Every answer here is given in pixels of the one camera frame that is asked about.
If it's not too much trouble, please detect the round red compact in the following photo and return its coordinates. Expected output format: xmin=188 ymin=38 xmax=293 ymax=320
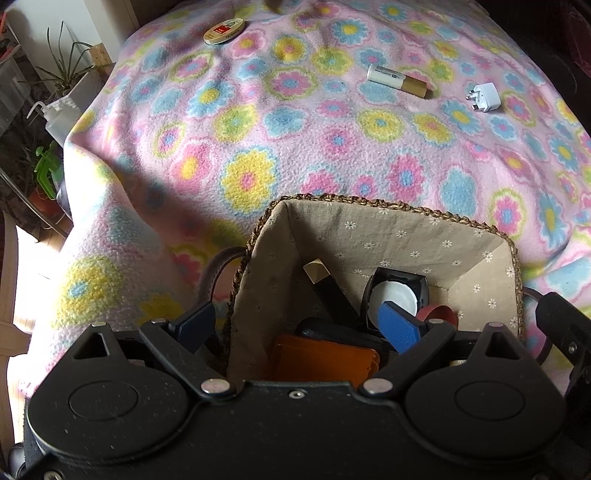
xmin=417 ymin=304 xmax=459 ymax=327

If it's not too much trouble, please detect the black square compact white disc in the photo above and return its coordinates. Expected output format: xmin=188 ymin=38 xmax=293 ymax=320
xmin=360 ymin=267 xmax=430 ymax=330

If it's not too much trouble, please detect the dark blue glasses case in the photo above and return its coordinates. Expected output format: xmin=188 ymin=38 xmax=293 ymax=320
xmin=294 ymin=317 xmax=378 ymax=346

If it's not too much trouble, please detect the black rectangular lipstick box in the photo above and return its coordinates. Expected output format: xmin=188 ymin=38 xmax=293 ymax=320
xmin=303 ymin=258 xmax=363 ymax=332

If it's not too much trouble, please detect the orange plastic box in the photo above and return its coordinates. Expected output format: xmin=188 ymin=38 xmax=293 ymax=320
xmin=264 ymin=334 xmax=380 ymax=388

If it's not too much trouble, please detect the white UK plug adapter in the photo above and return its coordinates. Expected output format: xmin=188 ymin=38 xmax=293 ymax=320
xmin=466 ymin=82 xmax=501 ymax=112

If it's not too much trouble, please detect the white and gold tube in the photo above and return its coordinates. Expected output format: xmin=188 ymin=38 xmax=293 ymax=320
xmin=367 ymin=64 xmax=429 ymax=98

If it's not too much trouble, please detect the woven lined basket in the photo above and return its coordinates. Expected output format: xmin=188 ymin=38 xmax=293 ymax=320
xmin=204 ymin=194 xmax=525 ymax=382

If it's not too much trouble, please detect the floral pink fleece blanket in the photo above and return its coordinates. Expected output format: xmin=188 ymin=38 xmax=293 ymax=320
xmin=19 ymin=1 xmax=590 ymax=396

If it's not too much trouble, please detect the white squeeze bottle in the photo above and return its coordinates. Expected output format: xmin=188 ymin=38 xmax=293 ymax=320
xmin=27 ymin=98 xmax=82 ymax=147

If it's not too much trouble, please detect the potted green plant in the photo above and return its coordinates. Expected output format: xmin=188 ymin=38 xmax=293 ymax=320
xmin=17 ymin=21 xmax=96 ymax=99

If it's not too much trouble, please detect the oval gold tin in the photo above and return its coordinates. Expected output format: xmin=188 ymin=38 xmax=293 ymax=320
xmin=204 ymin=17 xmax=246 ymax=45

